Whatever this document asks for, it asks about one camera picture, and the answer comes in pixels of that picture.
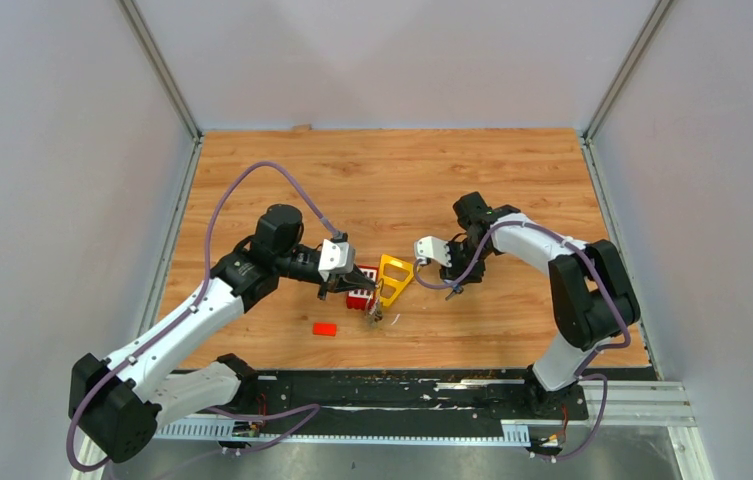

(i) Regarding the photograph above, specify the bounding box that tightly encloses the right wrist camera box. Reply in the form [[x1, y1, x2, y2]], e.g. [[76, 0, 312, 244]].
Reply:
[[414, 236, 452, 267]]

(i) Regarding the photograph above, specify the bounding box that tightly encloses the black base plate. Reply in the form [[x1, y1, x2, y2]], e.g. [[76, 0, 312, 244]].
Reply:
[[222, 368, 589, 421]]

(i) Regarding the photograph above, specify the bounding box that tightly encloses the small orange-red block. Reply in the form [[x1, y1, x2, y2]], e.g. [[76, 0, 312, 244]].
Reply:
[[312, 322, 338, 337]]

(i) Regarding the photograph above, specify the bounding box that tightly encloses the aluminium front rail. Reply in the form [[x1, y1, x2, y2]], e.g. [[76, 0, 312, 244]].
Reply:
[[151, 368, 695, 446]]

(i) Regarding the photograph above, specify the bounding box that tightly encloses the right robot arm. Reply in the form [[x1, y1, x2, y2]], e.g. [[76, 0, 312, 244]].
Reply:
[[417, 192, 641, 418]]

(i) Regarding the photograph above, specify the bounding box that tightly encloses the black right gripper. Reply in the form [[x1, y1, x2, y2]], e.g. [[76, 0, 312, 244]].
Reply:
[[436, 237, 492, 285]]

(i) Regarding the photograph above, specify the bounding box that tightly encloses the red window block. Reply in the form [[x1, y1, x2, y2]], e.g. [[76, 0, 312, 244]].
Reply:
[[345, 266, 378, 311]]

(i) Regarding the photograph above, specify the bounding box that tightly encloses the blue tagged key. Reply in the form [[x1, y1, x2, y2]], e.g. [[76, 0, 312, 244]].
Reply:
[[445, 285, 464, 301]]

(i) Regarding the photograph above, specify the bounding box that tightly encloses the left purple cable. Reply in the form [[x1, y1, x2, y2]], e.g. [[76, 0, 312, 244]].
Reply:
[[65, 160, 349, 473]]

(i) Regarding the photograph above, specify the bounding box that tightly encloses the yellow plastic triangle frame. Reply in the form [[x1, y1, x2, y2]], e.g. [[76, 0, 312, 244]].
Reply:
[[378, 254, 414, 308]]

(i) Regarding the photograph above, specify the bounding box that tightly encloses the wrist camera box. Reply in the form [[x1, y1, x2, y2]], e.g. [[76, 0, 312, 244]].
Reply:
[[318, 239, 355, 282], [414, 236, 452, 267]]

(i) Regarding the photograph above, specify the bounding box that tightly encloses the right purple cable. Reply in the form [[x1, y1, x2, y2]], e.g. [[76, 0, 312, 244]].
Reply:
[[412, 220, 633, 463]]

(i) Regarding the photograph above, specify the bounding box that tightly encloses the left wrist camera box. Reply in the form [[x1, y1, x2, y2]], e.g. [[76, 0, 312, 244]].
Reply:
[[318, 239, 355, 282]]

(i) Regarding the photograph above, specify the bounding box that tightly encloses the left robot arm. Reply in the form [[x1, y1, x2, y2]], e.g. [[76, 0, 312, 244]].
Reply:
[[68, 204, 377, 463]]

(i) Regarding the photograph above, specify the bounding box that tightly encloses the large metal keyring with tags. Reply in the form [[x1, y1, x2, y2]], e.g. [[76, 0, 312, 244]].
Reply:
[[365, 292, 383, 327]]

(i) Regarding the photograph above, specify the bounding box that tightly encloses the purple cable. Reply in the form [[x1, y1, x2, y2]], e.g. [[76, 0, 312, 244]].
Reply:
[[65, 160, 349, 473], [412, 220, 633, 463]]

